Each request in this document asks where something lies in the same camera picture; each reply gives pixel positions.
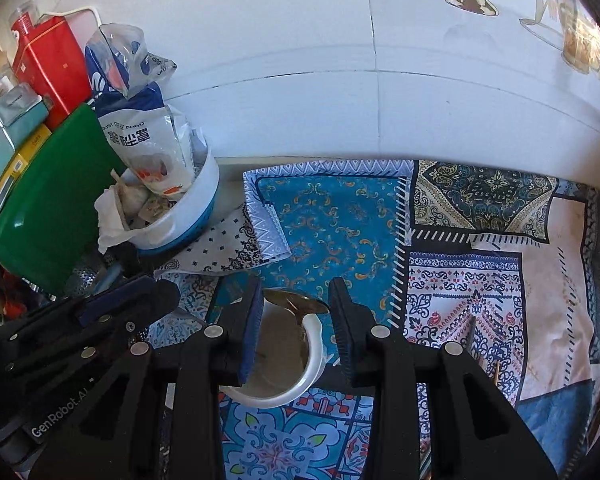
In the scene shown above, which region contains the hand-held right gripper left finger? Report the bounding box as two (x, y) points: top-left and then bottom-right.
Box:
(30, 275), (265, 480)

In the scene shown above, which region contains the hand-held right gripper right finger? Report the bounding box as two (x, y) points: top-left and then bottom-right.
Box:
(329, 277), (561, 480)

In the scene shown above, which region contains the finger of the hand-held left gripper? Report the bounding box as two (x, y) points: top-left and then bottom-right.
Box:
(0, 319), (148, 387)
(0, 275), (182, 350)

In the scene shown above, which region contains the white cup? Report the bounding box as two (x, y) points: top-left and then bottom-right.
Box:
(219, 287), (326, 409)

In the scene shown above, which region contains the gold spoon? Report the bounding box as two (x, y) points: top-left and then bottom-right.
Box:
(264, 290), (328, 318)

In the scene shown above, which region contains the perforated metal strainer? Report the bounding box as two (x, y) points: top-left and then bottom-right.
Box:
(64, 255), (112, 298)

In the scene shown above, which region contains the crumpled white tissue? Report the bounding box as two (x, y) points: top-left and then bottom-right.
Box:
(94, 185), (148, 256)

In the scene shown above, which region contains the white and blue round tub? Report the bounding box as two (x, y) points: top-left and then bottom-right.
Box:
(107, 132), (220, 252)

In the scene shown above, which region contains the green plastic tray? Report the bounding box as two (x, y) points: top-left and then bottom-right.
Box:
(0, 103), (128, 297)

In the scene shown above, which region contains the white printed food bag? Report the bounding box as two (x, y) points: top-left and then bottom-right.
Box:
(97, 102), (206, 201)

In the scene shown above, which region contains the patterned tablecloth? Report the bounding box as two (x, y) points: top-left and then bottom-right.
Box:
(150, 159), (600, 480)

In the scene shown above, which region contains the yellow carton box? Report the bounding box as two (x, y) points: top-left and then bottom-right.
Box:
(0, 124), (55, 211)

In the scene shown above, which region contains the teal carton box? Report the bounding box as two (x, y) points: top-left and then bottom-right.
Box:
(0, 82), (50, 198)

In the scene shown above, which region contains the blue and white plastic bag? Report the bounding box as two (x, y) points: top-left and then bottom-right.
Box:
(84, 22), (177, 111)

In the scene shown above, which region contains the red tin box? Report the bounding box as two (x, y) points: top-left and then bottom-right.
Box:
(11, 15), (93, 131)

